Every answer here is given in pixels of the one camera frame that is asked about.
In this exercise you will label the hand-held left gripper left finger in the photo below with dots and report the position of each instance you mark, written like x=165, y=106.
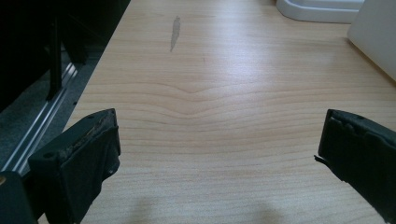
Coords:
x=77, y=161

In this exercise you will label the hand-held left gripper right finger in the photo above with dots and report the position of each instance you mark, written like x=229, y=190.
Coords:
x=361, y=152

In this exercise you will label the black metal stand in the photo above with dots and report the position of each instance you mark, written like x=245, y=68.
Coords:
x=55, y=53

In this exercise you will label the aluminium rail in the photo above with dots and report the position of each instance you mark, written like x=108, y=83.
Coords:
x=40, y=121

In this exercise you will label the white plastic tray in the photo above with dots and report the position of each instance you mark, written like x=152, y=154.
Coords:
x=317, y=9

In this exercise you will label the white box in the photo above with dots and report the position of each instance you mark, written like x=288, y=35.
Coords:
x=375, y=34

